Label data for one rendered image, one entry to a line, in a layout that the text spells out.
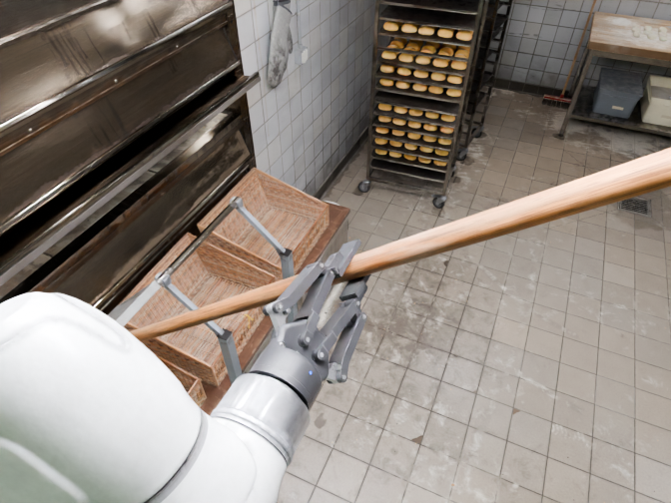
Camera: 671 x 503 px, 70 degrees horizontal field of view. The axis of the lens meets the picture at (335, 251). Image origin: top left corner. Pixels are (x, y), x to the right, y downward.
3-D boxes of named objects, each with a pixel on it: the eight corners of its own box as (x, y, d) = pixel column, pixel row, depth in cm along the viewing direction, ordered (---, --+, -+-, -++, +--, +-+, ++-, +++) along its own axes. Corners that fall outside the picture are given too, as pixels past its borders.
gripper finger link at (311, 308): (289, 352, 55) (280, 345, 55) (320, 276, 62) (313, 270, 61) (311, 348, 53) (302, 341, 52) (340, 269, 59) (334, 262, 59)
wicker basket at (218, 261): (126, 352, 216) (105, 313, 197) (198, 268, 253) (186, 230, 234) (218, 389, 203) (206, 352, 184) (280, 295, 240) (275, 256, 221)
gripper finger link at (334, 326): (315, 352, 53) (322, 362, 53) (361, 295, 61) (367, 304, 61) (293, 356, 56) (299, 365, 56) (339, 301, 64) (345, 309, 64)
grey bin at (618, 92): (588, 112, 446) (598, 88, 429) (592, 90, 478) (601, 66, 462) (631, 120, 435) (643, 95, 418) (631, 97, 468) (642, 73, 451)
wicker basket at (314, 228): (204, 263, 256) (194, 225, 237) (258, 203, 293) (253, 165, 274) (285, 291, 242) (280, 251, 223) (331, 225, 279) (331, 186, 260)
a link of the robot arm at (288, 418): (250, 469, 51) (278, 421, 55) (306, 474, 45) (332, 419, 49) (191, 416, 48) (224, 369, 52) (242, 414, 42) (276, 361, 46)
